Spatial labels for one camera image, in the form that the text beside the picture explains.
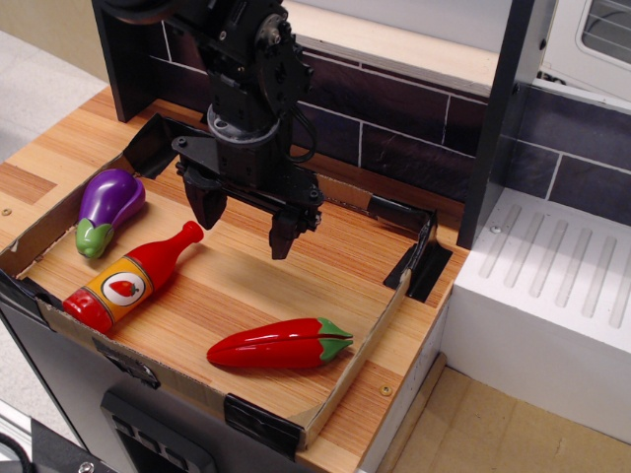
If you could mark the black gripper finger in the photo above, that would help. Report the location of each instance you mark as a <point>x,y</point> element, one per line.
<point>286,227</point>
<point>206,197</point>

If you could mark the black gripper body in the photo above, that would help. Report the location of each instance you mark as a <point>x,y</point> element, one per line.
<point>261,176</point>

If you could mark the red hot sauce bottle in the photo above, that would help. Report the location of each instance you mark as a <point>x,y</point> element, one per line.
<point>130,280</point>

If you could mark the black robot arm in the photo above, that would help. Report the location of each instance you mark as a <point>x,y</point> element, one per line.
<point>257,77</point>

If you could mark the purple toy eggplant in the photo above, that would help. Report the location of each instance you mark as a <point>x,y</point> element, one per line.
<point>111,198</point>

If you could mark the red toy chili pepper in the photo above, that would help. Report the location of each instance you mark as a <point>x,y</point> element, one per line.
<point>302,343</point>

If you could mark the wooden shelf board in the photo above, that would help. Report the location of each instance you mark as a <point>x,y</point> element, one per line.
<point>432,60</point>

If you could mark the black oven control panel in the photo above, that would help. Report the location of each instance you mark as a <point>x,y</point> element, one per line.
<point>151,445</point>

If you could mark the white toy sink drainboard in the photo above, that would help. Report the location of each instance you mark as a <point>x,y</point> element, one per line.
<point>541,311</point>

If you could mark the white toy appliance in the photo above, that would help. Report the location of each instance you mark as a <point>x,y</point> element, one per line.
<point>588,46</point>

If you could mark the black shelf post left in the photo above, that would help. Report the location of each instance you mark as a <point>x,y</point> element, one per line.
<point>127,62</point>

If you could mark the black shelf post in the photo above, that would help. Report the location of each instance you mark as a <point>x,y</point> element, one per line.
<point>525,39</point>
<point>127,62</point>

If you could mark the black shelf post right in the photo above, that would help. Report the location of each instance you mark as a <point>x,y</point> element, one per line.
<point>525,39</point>

